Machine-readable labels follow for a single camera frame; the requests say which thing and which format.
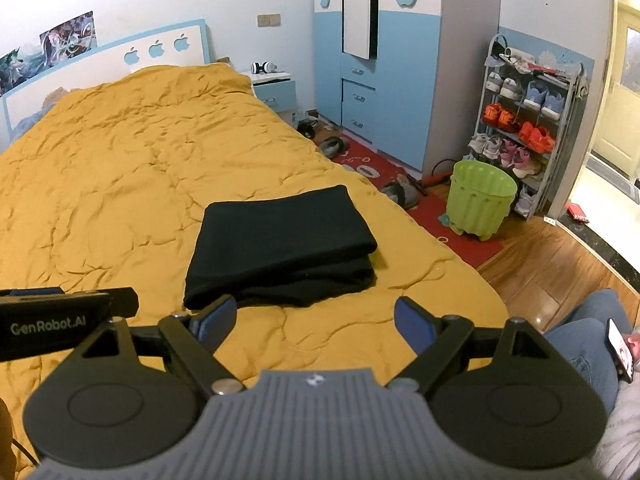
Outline black pants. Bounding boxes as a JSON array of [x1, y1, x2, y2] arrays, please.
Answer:
[[183, 185, 378, 311]]

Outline blue and white nightstand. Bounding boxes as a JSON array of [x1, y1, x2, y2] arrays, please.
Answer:
[[249, 71, 302, 113]]

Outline group of assorted shoes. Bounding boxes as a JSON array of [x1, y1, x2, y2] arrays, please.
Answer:
[[469, 47, 568, 216]]

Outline blue pillow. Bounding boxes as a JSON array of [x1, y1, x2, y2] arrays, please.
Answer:
[[9, 87, 68, 138]]

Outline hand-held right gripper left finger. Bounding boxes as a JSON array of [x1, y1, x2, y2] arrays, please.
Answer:
[[75, 294, 246, 395]]

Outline red floor rug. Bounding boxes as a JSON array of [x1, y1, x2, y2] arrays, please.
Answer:
[[330, 136, 505, 269]]

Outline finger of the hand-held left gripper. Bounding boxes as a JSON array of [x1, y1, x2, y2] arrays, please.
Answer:
[[107, 287, 140, 319]]

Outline blue and white wardrobe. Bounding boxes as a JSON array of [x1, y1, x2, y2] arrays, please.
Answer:
[[312, 0, 502, 175]]

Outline white and blue headboard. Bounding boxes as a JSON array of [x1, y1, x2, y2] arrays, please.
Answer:
[[0, 19, 210, 153]]

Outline green plastic bin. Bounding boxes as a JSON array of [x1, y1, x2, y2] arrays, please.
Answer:
[[446, 159, 519, 239]]

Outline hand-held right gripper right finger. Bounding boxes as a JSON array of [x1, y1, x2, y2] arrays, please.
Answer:
[[387, 296, 556, 393]]

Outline orange air pump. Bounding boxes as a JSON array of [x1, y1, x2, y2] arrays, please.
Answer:
[[421, 159, 455, 188]]

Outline black smartphone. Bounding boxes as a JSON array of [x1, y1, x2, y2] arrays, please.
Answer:
[[605, 317, 637, 382]]

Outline grey shoe rack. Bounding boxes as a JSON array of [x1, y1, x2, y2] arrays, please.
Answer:
[[467, 33, 587, 222]]

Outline grey slippers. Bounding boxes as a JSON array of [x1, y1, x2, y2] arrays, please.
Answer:
[[381, 174, 422, 211], [319, 135, 352, 157]]

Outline wall poster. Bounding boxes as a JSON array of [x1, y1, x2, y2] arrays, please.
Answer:
[[0, 10, 96, 97]]

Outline yellow quilted blanket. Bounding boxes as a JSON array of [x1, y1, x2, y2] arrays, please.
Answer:
[[0, 63, 507, 461]]

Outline cream door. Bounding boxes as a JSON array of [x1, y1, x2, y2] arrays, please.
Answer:
[[589, 2, 640, 183]]

